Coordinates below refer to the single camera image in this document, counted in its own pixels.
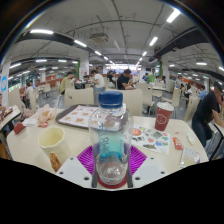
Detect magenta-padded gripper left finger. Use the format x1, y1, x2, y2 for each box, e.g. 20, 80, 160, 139
55, 144, 98, 189

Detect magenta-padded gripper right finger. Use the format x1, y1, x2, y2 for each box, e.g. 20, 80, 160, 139
126, 144, 167, 189

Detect clear blue-capped water bottle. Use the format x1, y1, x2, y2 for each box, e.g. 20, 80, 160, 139
87, 90, 135, 186

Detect printed sticker sheet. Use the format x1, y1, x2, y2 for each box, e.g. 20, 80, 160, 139
130, 123, 171, 156

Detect small red sauce packet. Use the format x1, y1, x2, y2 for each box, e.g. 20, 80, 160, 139
172, 136, 184, 151

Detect dark food tray with liner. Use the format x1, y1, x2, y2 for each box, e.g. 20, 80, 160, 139
55, 104, 101, 129

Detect red paper cup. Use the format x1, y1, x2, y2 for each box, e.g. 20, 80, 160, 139
154, 101, 175, 132

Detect clear plastic bag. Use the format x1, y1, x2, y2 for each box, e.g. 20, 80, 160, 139
179, 145, 202, 169

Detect small white packet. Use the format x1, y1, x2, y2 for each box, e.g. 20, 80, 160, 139
185, 132, 196, 145

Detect cream chair with round hole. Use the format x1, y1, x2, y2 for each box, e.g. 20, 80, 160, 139
64, 87, 95, 108
114, 88, 144, 117

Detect cream chairs group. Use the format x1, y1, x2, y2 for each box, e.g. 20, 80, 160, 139
8, 79, 201, 123

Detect white paper sheet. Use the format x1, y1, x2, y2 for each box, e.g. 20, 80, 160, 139
21, 116, 39, 128

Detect person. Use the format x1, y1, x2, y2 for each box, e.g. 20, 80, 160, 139
59, 71, 76, 95
116, 68, 136, 91
90, 69, 106, 93
191, 80, 224, 148
24, 81, 35, 108

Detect neighbouring cream table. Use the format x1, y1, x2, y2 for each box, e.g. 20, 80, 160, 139
0, 105, 22, 134

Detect ceiling air conditioner unit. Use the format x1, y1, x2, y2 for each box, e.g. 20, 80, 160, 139
89, 32, 110, 44

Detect ceiling lights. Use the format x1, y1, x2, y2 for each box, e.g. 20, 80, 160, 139
8, 8, 224, 79

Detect cream cup with pretzel handle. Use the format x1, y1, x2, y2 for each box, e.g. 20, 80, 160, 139
37, 125, 71, 173

